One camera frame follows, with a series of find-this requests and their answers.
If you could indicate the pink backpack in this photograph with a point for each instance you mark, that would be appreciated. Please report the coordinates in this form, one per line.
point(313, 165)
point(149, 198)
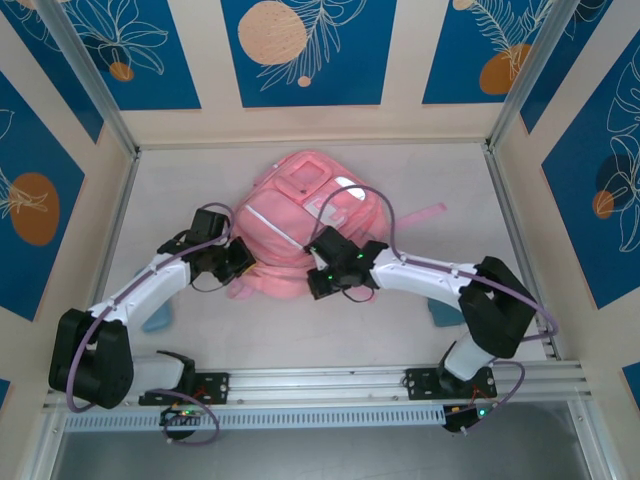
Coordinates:
point(270, 225)

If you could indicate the light blue pencil case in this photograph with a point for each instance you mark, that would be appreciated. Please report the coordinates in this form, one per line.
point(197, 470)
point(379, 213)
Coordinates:
point(160, 320)

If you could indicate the dark teal wallet case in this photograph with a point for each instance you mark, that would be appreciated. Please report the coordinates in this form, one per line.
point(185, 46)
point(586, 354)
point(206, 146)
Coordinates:
point(442, 315)

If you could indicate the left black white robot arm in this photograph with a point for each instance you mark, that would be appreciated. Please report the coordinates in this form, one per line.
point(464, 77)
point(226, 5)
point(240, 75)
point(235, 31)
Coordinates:
point(140, 290)

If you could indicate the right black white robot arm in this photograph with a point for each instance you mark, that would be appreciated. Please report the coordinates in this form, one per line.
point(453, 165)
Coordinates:
point(425, 275)

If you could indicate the left controller circuit board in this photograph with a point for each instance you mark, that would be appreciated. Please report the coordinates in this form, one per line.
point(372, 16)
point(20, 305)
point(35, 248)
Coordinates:
point(182, 415)

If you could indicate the controller circuit board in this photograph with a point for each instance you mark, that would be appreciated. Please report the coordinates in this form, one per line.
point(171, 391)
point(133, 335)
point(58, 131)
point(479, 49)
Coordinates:
point(470, 417)
point(182, 415)

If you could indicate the right controller circuit board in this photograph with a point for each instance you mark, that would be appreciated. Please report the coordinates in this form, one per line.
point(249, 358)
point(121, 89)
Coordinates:
point(470, 417)

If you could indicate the aluminium front rail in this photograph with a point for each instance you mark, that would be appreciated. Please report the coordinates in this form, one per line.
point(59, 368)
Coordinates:
point(320, 382)

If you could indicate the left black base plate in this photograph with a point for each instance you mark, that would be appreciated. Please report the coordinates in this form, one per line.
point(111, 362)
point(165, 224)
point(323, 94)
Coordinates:
point(215, 387)

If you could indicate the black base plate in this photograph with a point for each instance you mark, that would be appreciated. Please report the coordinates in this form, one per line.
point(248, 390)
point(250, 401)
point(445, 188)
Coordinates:
point(422, 382)
point(215, 387)

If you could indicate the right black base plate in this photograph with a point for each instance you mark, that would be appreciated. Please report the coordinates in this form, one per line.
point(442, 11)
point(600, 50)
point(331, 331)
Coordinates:
point(422, 382)

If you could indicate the blue floral wall panel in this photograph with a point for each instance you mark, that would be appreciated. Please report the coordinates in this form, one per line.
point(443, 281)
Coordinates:
point(30, 150)
point(555, 85)
point(450, 60)
point(60, 85)
point(575, 225)
point(350, 75)
point(165, 75)

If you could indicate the left aluminium corner post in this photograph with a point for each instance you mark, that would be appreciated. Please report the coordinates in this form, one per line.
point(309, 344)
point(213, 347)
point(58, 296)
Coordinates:
point(90, 75)

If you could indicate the aluminium corner post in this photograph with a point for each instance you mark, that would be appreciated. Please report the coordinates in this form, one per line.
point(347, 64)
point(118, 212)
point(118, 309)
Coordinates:
point(90, 75)
point(525, 80)

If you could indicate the right aluminium corner post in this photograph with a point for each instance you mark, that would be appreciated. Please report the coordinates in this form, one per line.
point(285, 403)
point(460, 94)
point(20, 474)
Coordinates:
point(525, 80)

